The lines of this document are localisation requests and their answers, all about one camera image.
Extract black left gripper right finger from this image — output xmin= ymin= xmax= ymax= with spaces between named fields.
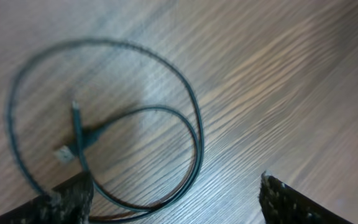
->
xmin=259 ymin=171 xmax=351 ymax=224

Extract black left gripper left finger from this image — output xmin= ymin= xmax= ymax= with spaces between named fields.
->
xmin=0 ymin=171 xmax=94 ymax=224

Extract black USB cable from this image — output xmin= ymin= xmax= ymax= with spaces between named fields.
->
xmin=4 ymin=37 xmax=205 ymax=223

